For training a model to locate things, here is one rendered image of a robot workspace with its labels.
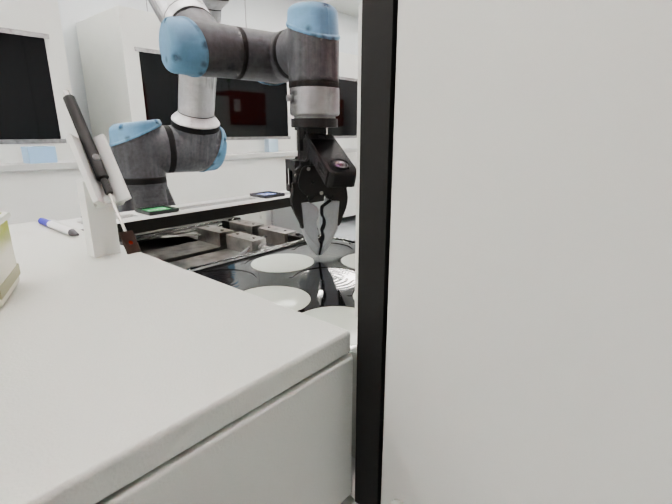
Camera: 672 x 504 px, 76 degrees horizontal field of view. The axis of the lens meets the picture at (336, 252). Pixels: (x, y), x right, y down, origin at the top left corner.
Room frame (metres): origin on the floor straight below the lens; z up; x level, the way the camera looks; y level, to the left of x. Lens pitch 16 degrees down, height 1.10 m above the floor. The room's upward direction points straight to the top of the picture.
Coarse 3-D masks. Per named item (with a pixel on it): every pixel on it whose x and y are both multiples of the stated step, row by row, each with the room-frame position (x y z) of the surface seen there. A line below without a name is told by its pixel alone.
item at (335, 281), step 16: (256, 256) 0.68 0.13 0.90; (320, 256) 0.69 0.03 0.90; (336, 256) 0.69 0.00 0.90; (208, 272) 0.60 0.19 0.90; (224, 272) 0.60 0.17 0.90; (240, 272) 0.60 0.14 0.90; (256, 272) 0.60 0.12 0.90; (288, 272) 0.60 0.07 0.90; (304, 272) 0.60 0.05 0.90; (320, 272) 0.60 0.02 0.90; (336, 272) 0.60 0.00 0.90; (352, 272) 0.60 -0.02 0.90; (240, 288) 0.54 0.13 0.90; (304, 288) 0.53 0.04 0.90; (320, 288) 0.54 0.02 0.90; (336, 288) 0.54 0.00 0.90; (352, 288) 0.53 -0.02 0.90; (320, 304) 0.48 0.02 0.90; (336, 304) 0.48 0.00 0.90; (352, 304) 0.48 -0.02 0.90
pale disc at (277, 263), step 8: (264, 256) 0.68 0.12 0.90; (272, 256) 0.68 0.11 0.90; (280, 256) 0.68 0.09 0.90; (288, 256) 0.68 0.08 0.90; (296, 256) 0.68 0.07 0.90; (304, 256) 0.68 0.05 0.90; (256, 264) 0.64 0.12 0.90; (264, 264) 0.64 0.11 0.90; (272, 264) 0.64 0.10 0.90; (280, 264) 0.64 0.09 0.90; (288, 264) 0.64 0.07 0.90; (296, 264) 0.64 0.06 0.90; (304, 264) 0.64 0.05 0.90; (312, 264) 0.64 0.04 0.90; (272, 272) 0.60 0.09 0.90; (280, 272) 0.60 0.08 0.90
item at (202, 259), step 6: (270, 246) 0.82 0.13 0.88; (216, 252) 0.78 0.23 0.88; (222, 252) 0.78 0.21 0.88; (228, 252) 0.78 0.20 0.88; (234, 252) 0.78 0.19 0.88; (186, 258) 0.74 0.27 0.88; (192, 258) 0.74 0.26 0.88; (198, 258) 0.74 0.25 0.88; (204, 258) 0.74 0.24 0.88; (210, 258) 0.74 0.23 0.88; (216, 258) 0.74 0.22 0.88; (222, 258) 0.74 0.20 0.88; (174, 264) 0.70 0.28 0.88; (180, 264) 0.70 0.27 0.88; (186, 264) 0.70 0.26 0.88; (192, 264) 0.70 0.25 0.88; (198, 264) 0.70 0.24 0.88
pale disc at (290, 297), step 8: (256, 288) 0.53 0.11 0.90; (264, 288) 0.53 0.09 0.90; (272, 288) 0.53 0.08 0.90; (280, 288) 0.53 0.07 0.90; (288, 288) 0.53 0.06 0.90; (296, 288) 0.53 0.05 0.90; (264, 296) 0.51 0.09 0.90; (272, 296) 0.51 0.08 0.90; (280, 296) 0.51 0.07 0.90; (288, 296) 0.51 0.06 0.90; (296, 296) 0.51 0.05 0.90; (304, 296) 0.51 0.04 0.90; (280, 304) 0.48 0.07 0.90; (288, 304) 0.48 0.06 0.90; (296, 304) 0.48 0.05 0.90; (304, 304) 0.48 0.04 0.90
